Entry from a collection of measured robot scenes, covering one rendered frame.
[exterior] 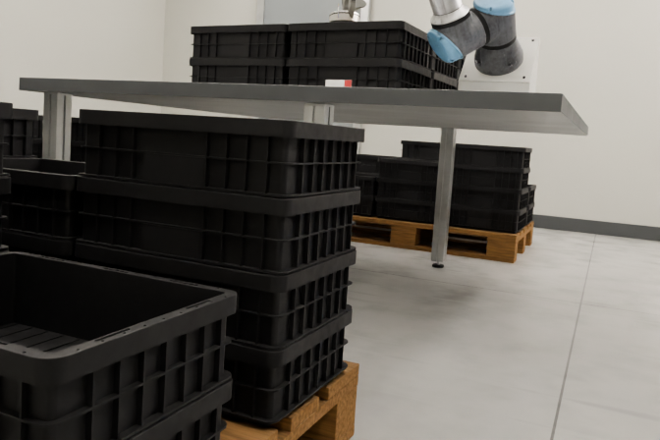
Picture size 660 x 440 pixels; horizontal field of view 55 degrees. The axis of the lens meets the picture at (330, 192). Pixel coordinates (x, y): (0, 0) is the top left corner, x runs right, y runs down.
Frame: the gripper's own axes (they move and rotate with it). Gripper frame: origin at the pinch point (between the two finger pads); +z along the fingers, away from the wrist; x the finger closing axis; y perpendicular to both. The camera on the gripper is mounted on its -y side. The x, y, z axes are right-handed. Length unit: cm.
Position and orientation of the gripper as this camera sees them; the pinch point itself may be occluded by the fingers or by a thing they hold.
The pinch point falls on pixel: (347, 15)
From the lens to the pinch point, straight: 223.2
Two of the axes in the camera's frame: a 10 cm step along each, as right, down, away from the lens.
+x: -3.5, -1.0, 9.3
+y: 9.3, 0.3, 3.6
